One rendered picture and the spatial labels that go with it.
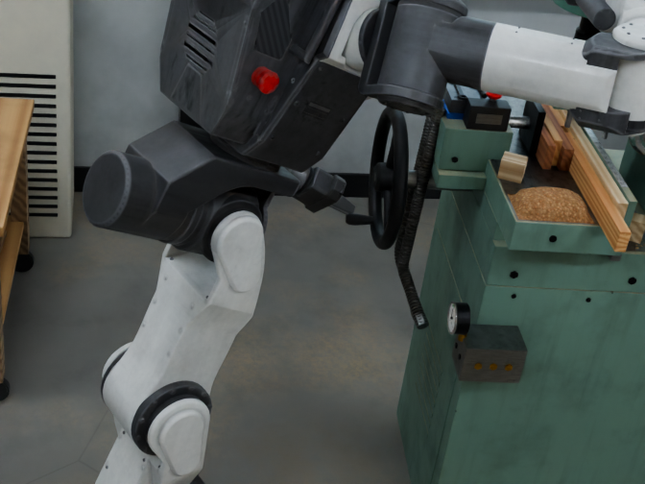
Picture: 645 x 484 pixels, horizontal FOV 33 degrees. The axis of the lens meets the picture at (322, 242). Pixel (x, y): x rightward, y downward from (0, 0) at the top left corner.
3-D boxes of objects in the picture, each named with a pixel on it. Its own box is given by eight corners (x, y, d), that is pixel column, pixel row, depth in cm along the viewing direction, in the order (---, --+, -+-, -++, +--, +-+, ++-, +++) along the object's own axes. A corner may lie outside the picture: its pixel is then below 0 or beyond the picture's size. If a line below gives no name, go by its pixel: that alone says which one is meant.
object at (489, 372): (449, 354, 215) (457, 323, 211) (510, 357, 217) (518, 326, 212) (457, 382, 208) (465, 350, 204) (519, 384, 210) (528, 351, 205)
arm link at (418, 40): (473, 103, 138) (370, 80, 141) (478, 115, 147) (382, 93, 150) (496, 14, 138) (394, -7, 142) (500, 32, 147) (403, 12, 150)
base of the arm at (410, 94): (463, 124, 146) (410, 101, 138) (392, 115, 155) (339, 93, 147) (490, 16, 146) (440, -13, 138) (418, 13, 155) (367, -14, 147)
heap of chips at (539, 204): (507, 193, 198) (511, 176, 196) (580, 198, 200) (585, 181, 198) (518, 219, 191) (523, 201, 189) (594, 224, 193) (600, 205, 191)
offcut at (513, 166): (496, 178, 203) (501, 159, 201) (500, 169, 206) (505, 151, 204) (520, 183, 202) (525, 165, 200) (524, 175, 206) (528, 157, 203)
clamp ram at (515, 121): (489, 131, 219) (498, 89, 214) (525, 133, 220) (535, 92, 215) (499, 151, 212) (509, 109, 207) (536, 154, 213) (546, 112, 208)
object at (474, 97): (439, 98, 216) (443, 73, 213) (491, 102, 217) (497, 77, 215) (450, 128, 205) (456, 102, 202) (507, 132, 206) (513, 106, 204)
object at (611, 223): (529, 101, 235) (534, 84, 233) (538, 102, 235) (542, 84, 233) (613, 252, 185) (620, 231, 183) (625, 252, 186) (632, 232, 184)
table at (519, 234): (406, 100, 243) (410, 75, 239) (537, 109, 247) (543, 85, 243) (456, 248, 192) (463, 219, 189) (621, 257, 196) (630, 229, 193)
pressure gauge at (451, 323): (443, 328, 210) (450, 294, 206) (462, 329, 211) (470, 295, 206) (449, 349, 205) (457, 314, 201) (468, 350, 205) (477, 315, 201)
